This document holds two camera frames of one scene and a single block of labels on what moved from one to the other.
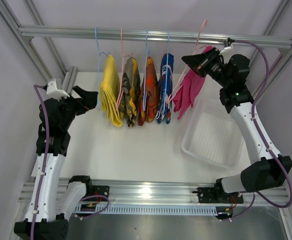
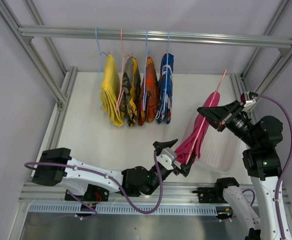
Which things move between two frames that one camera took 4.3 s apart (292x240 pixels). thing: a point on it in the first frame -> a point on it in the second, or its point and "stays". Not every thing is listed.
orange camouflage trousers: (148, 101) stays
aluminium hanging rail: (157, 35) stays
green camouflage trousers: (131, 82) stays
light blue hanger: (99, 91) stays
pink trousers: (187, 95) -> (187, 153)
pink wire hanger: (172, 97) -> (212, 104)
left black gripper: (89, 100) -> (184, 168)
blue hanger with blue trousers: (164, 111) stays
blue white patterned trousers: (164, 109) stays
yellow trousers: (110, 91) stays
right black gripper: (200, 63) -> (221, 116)
